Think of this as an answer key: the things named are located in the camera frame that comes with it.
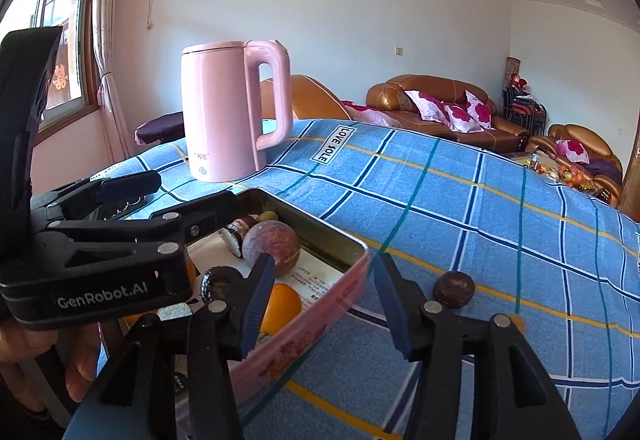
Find large purple passion fruit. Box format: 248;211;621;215
242;220;300;277

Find dark wrinkled mangosteen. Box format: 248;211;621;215
432;271;476;310

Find round orange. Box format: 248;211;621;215
259;283;303;336
124;314;141;328

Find orange mandarin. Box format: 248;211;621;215
186;256;196;288

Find person's left hand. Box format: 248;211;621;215
1;317;101;413

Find black smartphone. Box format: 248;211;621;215
87;195;146;221

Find small yellow-brown longan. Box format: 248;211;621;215
257;210;279;222

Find dark purple stool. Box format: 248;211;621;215
134;111;186;145

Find pink metal tin box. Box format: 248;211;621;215
98;189;369;439

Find pink electric kettle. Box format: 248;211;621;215
181;41;293;183

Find blue plaid tablecloth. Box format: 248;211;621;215
62;118;640;440

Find brown leather chair back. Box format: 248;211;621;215
260;74;352;120

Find floral pillow on armchair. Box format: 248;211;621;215
555;139;590;165

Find brown leather armchair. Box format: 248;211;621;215
526;125;623;208

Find white red floral pillow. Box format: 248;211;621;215
406;90;450;127

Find pink curtain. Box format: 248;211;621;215
92;0;132;163

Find brown leather sofa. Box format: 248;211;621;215
367;74;529;154

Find stacked red black chairs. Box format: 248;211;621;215
502;76;547;135

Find window with frame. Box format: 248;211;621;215
0;0;104;143

